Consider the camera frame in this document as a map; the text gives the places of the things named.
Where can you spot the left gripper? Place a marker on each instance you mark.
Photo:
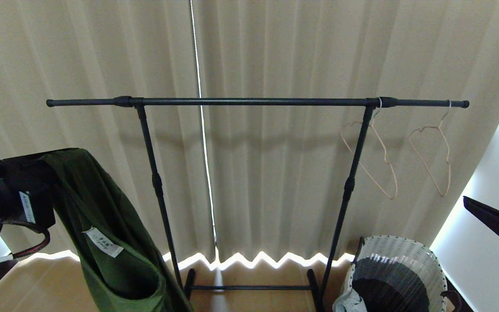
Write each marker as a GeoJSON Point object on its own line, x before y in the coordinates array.
{"type": "Point", "coordinates": [7, 199]}

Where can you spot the pink clothes hanger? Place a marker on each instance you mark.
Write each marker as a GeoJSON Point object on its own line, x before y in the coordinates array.
{"type": "Point", "coordinates": [368, 168]}
{"type": "Point", "coordinates": [425, 165]}

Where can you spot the green printed t-shirt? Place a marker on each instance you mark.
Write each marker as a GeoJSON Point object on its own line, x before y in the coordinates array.
{"type": "Point", "coordinates": [102, 208]}

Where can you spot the white laundry basket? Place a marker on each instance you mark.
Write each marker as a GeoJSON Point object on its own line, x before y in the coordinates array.
{"type": "Point", "coordinates": [396, 260]}

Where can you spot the black clothes rack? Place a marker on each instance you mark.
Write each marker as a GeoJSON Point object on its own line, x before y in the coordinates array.
{"type": "Point", "coordinates": [254, 102]}

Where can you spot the pale grey shorts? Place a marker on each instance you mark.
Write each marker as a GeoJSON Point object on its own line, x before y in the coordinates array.
{"type": "Point", "coordinates": [349, 303]}

